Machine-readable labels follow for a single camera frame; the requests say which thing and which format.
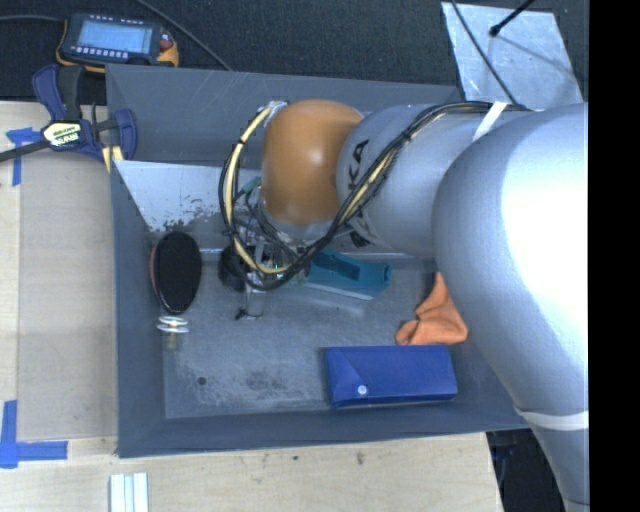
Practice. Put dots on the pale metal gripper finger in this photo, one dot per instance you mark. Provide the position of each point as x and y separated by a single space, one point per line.
260 301
248 301

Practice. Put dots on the grey metal bin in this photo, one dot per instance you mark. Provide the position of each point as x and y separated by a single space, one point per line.
260 360

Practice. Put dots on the black oval object orange rim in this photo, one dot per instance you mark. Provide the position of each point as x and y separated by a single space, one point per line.
177 272

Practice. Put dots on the teal box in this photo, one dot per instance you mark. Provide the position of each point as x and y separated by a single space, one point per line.
350 275

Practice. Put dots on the blue box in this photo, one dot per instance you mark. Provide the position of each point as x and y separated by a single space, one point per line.
395 375

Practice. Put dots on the orange cloth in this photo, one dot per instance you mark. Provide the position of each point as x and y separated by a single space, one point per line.
437 322

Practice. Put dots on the pale wood flat board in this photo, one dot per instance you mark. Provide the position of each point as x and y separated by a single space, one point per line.
65 300

